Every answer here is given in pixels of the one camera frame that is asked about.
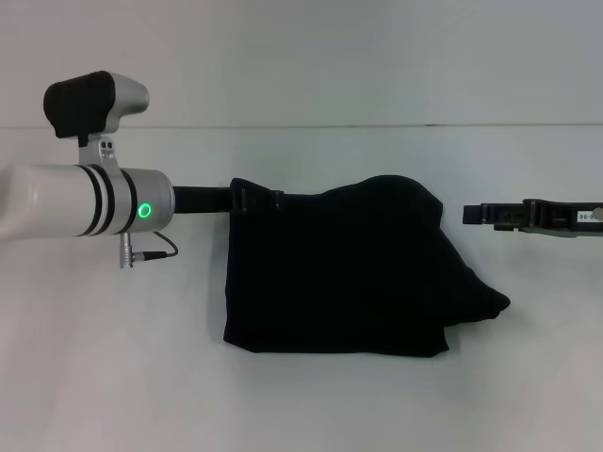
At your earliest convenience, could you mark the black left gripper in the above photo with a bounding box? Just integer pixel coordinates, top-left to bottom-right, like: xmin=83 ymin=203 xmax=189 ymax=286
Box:
xmin=171 ymin=185 xmax=285 ymax=217

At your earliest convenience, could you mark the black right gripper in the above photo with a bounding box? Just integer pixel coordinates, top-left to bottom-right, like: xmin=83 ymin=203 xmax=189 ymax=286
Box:
xmin=462 ymin=197 xmax=603 ymax=242

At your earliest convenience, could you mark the left gripper connector cable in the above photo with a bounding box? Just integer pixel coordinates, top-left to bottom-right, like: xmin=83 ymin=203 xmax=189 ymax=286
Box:
xmin=117 ymin=229 xmax=179 ymax=271

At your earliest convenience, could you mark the black shirt with FREE print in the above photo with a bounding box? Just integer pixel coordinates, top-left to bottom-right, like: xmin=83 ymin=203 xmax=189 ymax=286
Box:
xmin=221 ymin=173 xmax=513 ymax=360

